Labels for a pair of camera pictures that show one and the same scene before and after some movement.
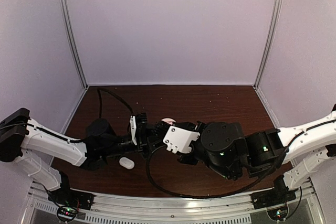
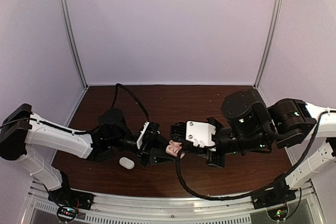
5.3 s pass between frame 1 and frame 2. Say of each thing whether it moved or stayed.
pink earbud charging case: moved
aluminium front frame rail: stayed
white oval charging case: stayed
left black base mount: stayed
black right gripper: moved
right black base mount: stayed
